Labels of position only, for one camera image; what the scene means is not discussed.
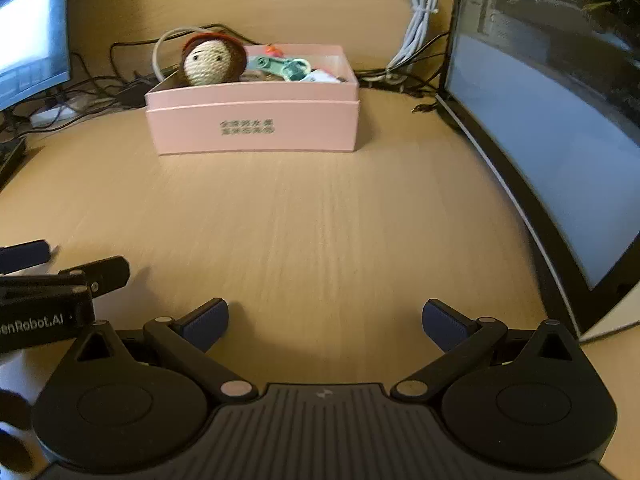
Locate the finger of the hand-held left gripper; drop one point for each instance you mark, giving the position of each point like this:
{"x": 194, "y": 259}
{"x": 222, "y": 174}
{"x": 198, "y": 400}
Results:
{"x": 22, "y": 257}
{"x": 102, "y": 272}

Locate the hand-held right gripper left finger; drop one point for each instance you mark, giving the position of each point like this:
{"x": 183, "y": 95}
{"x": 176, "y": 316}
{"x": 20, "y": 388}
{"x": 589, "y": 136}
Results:
{"x": 207, "y": 324}

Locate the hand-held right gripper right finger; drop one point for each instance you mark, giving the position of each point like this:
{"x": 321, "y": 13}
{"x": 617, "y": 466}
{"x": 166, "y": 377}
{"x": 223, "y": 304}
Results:
{"x": 442, "y": 326}

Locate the pink cardboard box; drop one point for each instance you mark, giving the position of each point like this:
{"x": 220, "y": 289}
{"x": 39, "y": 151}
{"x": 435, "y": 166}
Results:
{"x": 250, "y": 120}

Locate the crochet doll with red hat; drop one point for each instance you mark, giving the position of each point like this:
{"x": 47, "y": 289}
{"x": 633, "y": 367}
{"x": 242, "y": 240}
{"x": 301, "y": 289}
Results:
{"x": 207, "y": 62}

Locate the white power strip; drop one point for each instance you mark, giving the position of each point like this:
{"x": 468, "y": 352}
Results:
{"x": 55, "y": 112}

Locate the white box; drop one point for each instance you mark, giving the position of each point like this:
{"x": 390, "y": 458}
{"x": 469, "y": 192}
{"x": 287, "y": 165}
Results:
{"x": 617, "y": 327}

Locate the black jack plug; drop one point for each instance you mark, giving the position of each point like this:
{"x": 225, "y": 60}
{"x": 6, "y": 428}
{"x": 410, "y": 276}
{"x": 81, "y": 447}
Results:
{"x": 425, "y": 107}

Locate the lit computer monitor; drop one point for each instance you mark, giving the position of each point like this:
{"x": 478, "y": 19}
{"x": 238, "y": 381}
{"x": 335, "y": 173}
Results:
{"x": 30, "y": 35}

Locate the black computer monitor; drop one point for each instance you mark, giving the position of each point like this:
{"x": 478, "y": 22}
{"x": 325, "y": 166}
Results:
{"x": 550, "y": 125}

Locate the teal plastic clip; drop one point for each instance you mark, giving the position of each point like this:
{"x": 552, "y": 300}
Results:
{"x": 280, "y": 67}

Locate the small orange toy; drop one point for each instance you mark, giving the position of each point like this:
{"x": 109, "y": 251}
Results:
{"x": 273, "y": 51}

